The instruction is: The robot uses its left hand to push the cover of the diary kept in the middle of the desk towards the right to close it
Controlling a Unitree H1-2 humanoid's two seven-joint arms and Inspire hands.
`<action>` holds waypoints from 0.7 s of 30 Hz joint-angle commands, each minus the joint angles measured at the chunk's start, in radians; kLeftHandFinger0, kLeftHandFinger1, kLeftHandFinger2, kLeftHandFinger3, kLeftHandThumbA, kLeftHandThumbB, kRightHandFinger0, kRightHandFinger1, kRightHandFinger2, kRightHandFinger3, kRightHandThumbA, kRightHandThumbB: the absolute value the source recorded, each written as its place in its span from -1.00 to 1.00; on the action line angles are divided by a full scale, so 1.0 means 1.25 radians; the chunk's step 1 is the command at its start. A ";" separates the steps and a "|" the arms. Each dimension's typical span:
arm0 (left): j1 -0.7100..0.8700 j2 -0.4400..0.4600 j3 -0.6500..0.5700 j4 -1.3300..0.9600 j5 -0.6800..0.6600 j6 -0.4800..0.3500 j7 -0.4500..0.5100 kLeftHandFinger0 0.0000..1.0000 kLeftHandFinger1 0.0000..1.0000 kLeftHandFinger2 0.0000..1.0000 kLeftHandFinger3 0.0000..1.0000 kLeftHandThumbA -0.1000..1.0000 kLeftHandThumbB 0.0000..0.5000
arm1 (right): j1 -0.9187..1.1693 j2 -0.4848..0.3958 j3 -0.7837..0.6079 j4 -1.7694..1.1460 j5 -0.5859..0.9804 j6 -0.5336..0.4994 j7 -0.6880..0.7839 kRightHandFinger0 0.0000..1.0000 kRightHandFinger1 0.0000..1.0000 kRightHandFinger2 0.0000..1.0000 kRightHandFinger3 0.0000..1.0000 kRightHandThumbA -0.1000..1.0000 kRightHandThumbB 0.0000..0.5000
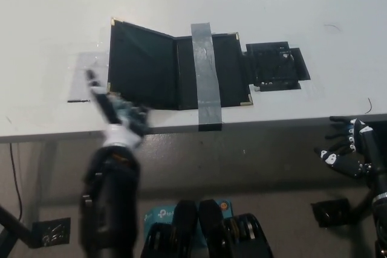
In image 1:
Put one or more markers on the black robot legs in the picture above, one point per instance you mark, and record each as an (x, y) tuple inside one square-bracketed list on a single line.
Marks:
[(214, 234)]

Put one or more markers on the small black tape strip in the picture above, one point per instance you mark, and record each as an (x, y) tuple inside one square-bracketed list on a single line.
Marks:
[(78, 100)]

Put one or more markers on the black metal bar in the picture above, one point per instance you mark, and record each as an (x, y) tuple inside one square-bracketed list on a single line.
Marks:
[(15, 224)]

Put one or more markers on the black floor tape patch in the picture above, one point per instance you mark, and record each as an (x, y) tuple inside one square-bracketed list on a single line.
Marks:
[(332, 212), (53, 234)]

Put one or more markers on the teal tp-link box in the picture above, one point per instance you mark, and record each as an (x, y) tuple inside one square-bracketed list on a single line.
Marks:
[(160, 214)]

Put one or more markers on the black diary with gold corners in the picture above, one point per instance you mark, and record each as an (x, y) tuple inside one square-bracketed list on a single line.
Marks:
[(142, 67)]

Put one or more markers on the black tape covered square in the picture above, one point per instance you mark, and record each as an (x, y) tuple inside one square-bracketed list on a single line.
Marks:
[(272, 64)]

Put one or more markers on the grey duct tape strip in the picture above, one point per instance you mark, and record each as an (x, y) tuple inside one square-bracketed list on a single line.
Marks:
[(207, 73)]

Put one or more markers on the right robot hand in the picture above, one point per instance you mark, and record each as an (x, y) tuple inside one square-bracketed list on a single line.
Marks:
[(369, 149)]

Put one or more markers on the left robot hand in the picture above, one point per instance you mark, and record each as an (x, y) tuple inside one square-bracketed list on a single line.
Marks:
[(127, 122)]

